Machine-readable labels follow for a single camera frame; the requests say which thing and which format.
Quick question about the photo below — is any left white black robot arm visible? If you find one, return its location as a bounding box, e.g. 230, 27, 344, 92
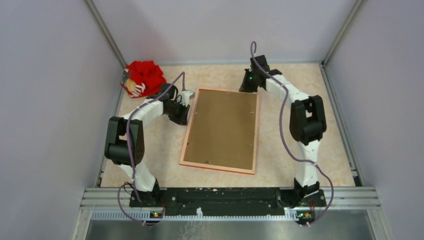
104, 83, 195, 207

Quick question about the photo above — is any red wooden picture frame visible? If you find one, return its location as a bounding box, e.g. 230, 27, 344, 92
179, 87, 261, 176

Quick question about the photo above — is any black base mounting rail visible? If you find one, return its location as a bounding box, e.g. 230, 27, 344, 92
129, 187, 327, 216

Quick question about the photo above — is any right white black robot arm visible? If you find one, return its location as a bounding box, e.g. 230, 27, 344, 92
239, 55, 327, 208

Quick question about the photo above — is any white slotted cable duct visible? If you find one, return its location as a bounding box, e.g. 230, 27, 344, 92
91, 208, 299, 222

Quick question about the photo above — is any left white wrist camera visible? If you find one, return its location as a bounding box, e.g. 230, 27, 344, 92
179, 90, 195, 107

